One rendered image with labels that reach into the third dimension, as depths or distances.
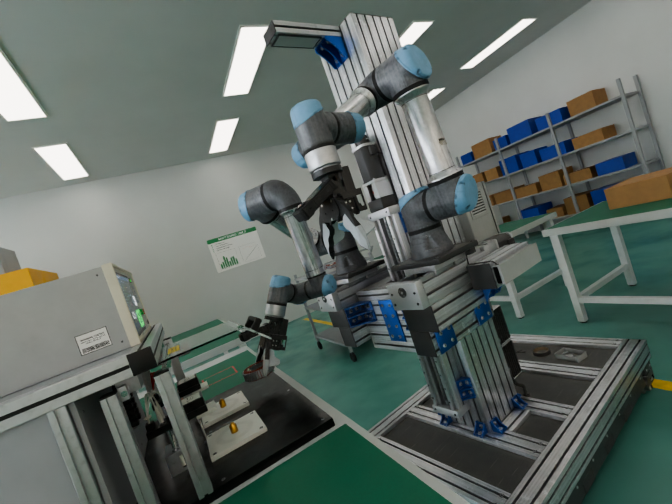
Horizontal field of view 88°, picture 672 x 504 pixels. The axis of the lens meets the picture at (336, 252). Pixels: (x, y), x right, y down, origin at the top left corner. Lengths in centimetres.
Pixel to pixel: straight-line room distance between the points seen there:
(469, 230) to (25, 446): 152
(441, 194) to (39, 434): 111
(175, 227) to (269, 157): 218
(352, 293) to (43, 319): 106
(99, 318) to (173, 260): 544
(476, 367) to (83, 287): 140
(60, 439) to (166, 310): 554
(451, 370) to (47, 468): 130
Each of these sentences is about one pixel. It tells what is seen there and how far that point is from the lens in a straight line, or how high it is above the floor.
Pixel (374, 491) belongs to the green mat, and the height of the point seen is 75.
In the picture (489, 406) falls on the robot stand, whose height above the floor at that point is 32.
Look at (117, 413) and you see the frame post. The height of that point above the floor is 101.
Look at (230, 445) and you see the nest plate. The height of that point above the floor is 78.
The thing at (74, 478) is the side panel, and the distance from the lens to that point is 90.
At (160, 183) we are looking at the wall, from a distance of 664.
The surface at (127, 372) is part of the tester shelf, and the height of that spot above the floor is 108.
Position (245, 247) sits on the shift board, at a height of 158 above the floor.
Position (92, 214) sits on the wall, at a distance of 660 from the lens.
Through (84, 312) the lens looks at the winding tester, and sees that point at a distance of 98.
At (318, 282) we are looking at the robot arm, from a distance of 131.
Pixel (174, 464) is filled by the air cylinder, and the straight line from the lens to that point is 109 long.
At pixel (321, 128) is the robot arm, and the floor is 143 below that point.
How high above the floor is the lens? 120
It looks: 2 degrees down
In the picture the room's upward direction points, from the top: 19 degrees counter-clockwise
